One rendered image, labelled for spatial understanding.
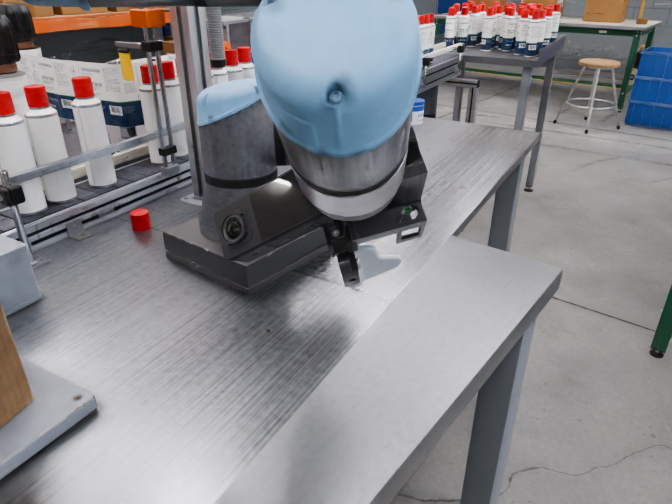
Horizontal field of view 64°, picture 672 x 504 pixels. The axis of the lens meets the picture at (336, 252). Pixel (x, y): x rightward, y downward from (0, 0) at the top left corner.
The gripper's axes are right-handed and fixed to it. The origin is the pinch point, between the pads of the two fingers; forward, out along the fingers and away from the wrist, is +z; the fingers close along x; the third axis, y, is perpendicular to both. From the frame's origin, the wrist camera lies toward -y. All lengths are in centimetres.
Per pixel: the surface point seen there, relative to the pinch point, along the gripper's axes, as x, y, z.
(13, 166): 34, -48, 25
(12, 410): -7.6, -36.8, 0.3
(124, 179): 37, -38, 45
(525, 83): 101, 108, 184
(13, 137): 38, -46, 22
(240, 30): 84, -10, 71
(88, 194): 33, -43, 39
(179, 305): 3.2, -24.4, 20.9
